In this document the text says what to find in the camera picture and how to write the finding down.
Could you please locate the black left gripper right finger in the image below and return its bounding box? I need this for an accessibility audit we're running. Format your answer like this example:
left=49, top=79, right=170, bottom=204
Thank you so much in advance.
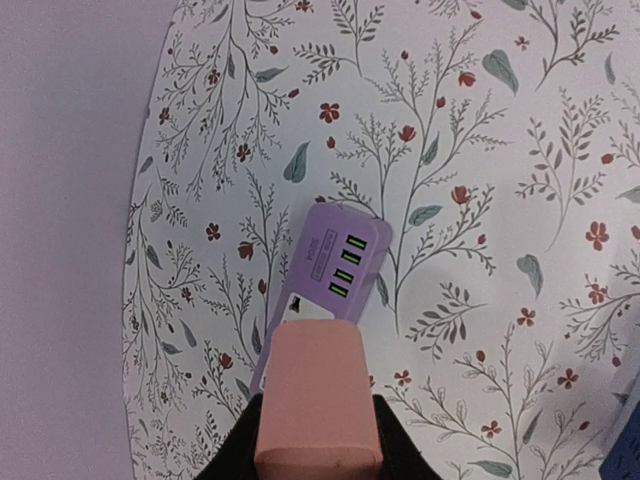
left=373, top=394, right=441, bottom=480

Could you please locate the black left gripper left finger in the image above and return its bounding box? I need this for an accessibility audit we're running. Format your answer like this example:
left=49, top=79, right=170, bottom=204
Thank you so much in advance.
left=195, top=394, right=263, bottom=480

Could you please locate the pink charger cube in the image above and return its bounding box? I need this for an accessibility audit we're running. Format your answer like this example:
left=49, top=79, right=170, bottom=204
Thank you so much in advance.
left=254, top=320, right=383, bottom=479

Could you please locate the purple power strip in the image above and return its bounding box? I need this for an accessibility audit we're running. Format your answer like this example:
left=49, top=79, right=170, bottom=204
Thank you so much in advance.
left=249, top=203, right=393, bottom=395

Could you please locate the dark blue cube socket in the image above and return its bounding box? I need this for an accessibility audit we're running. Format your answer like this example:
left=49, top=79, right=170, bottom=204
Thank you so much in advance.
left=599, top=380, right=639, bottom=480

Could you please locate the floral patterned table mat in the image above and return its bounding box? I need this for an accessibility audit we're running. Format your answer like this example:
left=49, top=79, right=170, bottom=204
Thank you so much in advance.
left=123, top=1, right=639, bottom=479

